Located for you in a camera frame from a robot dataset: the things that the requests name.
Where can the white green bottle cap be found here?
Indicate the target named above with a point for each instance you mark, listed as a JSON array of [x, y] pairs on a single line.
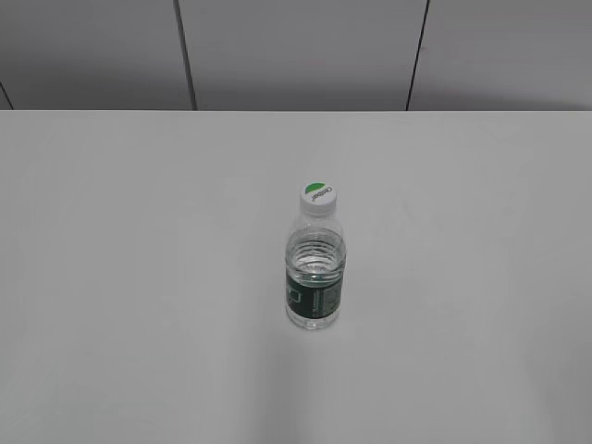
[[318, 199]]

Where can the clear Cestbon water bottle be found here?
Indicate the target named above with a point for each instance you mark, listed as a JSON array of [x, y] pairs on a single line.
[[315, 261]]

